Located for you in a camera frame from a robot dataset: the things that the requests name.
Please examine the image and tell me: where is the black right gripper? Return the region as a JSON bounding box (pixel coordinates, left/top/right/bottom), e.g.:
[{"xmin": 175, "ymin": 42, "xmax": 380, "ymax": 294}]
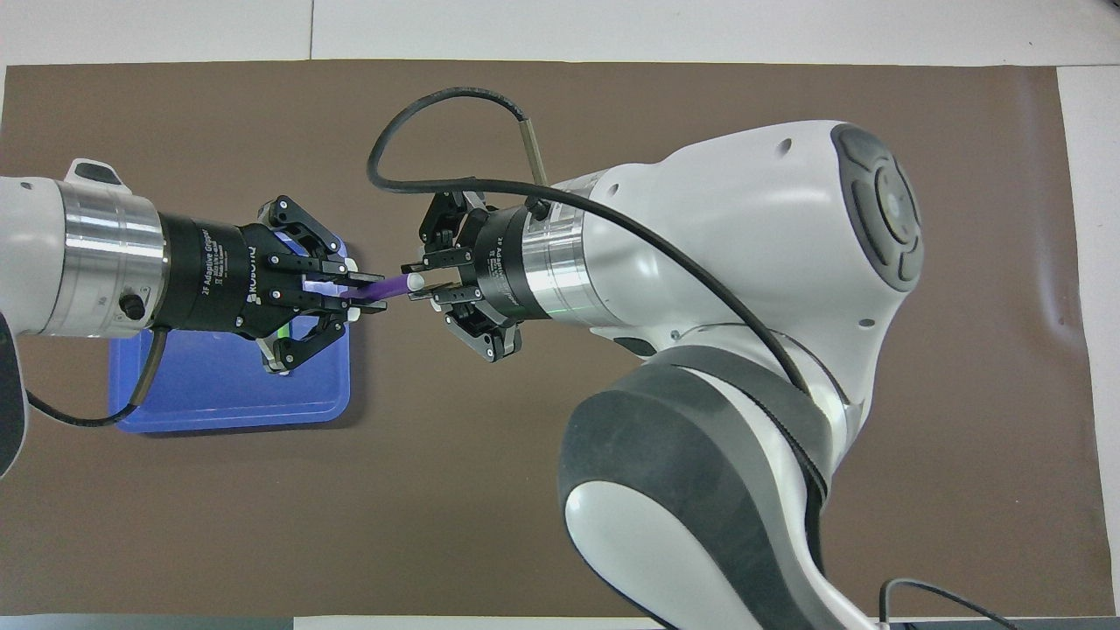
[{"xmin": 401, "ymin": 191, "xmax": 536, "ymax": 364}]

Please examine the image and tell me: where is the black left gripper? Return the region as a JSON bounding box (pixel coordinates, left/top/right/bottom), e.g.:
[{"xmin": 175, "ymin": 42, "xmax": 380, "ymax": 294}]
[{"xmin": 157, "ymin": 194, "xmax": 388, "ymax": 375}]

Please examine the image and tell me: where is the purple marker pen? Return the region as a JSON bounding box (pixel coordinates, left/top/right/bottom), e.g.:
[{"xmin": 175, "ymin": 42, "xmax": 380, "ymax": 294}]
[{"xmin": 337, "ymin": 273, "xmax": 426, "ymax": 303}]

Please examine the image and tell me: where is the blue plastic tray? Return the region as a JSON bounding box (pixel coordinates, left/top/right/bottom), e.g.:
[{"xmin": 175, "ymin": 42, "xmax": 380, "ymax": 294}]
[{"xmin": 108, "ymin": 233, "xmax": 353, "ymax": 435}]

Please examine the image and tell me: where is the brown table mat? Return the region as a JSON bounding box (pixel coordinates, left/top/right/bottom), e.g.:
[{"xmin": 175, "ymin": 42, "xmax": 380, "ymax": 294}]
[{"xmin": 0, "ymin": 59, "xmax": 1120, "ymax": 618}]

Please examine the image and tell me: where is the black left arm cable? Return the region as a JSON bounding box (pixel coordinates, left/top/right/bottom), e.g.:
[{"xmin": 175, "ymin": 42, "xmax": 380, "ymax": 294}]
[{"xmin": 24, "ymin": 325, "xmax": 172, "ymax": 430}]

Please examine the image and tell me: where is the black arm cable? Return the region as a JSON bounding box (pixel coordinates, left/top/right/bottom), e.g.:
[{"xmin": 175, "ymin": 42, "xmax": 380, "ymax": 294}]
[
  {"xmin": 366, "ymin": 86, "xmax": 815, "ymax": 395},
  {"xmin": 24, "ymin": 325, "xmax": 172, "ymax": 430}
]

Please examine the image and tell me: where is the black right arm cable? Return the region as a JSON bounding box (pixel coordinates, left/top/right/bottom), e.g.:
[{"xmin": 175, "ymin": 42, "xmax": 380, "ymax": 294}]
[{"xmin": 366, "ymin": 86, "xmax": 815, "ymax": 395}]

